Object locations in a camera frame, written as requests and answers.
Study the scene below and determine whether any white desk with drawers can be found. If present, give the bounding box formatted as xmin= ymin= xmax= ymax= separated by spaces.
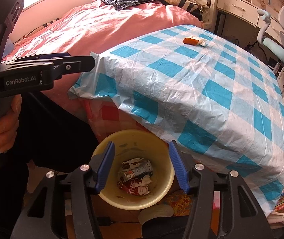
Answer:
xmin=217 ymin=0 xmax=284 ymax=42

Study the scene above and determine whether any white tissue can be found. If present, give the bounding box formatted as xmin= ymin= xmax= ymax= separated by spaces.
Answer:
xmin=192 ymin=37 xmax=207 ymax=47
xmin=138 ymin=174 xmax=152 ymax=187

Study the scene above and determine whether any crushed milk carton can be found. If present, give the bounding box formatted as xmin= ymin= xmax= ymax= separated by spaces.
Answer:
xmin=121 ymin=160 xmax=153 ymax=182

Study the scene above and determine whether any striped beige clothing pile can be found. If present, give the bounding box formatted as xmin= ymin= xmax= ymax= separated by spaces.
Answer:
xmin=159 ymin=0 xmax=211 ymax=22

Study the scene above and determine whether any pink bed quilt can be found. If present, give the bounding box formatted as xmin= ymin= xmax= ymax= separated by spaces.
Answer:
xmin=3 ymin=0 xmax=204 ymax=120

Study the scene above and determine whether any yellow trash bin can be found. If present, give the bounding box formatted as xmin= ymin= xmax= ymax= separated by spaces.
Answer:
xmin=93 ymin=129 xmax=175 ymax=210

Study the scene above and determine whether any blue checkered plastic tablecloth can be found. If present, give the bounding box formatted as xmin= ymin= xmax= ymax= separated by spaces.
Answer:
xmin=68 ymin=25 xmax=284 ymax=215

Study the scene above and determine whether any person left hand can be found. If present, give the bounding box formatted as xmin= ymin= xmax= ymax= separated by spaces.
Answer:
xmin=0 ymin=94 xmax=22 ymax=153

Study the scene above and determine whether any red snack bag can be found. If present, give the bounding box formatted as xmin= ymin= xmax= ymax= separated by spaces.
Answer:
xmin=117 ymin=179 xmax=150 ymax=196

